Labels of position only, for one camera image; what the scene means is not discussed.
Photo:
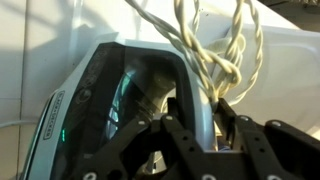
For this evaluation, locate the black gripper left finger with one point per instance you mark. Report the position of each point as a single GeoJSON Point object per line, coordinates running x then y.
{"type": "Point", "coordinates": [180, 146]}

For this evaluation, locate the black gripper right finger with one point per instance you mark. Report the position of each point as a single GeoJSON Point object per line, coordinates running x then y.
{"type": "Point", "coordinates": [266, 146]}

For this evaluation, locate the white front-load washing machine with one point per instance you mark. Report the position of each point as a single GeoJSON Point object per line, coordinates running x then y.
{"type": "Point", "coordinates": [286, 73]}

